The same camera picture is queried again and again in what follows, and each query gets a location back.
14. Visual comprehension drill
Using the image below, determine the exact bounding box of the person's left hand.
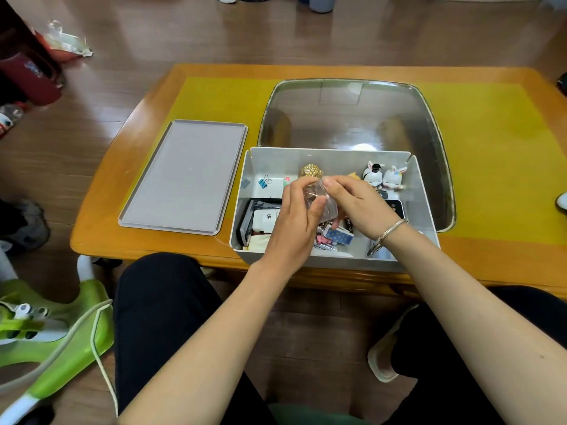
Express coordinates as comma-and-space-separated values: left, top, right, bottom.
261, 176, 328, 265

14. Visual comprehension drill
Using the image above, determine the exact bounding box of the person's right hand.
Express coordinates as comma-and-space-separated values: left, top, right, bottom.
322, 174, 408, 241

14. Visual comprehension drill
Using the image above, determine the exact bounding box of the small clear plastic container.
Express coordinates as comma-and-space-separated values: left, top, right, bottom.
303, 177, 339, 223

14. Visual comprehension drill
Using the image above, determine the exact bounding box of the person's left forearm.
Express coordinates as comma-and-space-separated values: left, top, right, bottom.
117, 254, 311, 425

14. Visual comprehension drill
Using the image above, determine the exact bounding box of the person's right forearm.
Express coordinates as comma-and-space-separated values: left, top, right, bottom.
377, 225, 567, 425

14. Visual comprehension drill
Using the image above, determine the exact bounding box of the blue patterned eraser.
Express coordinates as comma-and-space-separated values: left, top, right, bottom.
324, 226, 355, 246

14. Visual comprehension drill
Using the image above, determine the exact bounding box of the white card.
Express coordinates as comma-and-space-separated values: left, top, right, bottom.
271, 174, 300, 200

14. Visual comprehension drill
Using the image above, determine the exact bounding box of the zebra figurine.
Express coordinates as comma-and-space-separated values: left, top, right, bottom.
362, 160, 385, 187

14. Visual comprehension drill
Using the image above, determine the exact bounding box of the white stapler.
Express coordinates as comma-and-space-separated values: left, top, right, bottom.
252, 210, 282, 235

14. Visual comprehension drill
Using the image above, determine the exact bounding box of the black electronic device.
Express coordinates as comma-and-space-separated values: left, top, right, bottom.
381, 198, 406, 222

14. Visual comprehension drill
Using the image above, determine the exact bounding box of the white rabbit figurine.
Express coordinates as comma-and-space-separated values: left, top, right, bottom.
381, 165, 408, 191

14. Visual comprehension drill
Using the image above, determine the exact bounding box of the black case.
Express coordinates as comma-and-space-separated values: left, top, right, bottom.
239, 198, 284, 249

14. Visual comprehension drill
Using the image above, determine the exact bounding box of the white storage box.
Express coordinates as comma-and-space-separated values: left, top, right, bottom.
229, 146, 442, 274

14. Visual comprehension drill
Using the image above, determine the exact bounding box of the grey box lid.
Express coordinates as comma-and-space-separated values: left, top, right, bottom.
118, 119, 249, 237

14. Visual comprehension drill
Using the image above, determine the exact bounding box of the beige slipper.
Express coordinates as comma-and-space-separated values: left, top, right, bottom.
367, 303, 420, 384

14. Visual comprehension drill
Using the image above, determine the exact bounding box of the wooden coffee table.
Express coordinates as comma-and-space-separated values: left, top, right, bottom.
69, 63, 567, 302

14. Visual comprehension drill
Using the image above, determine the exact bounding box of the person's black trouser left leg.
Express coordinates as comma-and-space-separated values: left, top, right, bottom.
113, 252, 277, 425

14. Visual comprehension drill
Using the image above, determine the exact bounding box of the person's black trouser leg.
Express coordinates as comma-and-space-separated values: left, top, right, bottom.
113, 252, 277, 425
385, 285, 567, 425

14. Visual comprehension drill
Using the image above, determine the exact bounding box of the person's green shirt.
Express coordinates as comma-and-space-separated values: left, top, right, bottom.
265, 403, 370, 425

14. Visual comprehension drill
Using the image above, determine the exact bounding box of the person's black trouser right leg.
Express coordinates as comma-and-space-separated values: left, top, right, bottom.
385, 285, 567, 425

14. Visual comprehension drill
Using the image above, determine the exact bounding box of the grey shoe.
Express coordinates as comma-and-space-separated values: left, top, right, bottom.
0, 198, 50, 251

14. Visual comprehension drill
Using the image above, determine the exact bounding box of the crumpled plastic bag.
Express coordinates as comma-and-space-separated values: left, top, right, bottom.
42, 19, 94, 58

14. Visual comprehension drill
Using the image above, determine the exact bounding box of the red bag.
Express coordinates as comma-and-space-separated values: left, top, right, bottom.
0, 33, 63, 107

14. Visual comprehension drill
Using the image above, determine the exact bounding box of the plastic bottle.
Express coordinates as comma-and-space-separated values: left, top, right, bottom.
0, 103, 25, 138

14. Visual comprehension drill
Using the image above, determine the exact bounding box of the silver bracelet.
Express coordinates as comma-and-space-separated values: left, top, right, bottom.
366, 218, 409, 257

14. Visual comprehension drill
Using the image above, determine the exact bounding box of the white cable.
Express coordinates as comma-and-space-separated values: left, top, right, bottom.
0, 298, 119, 417

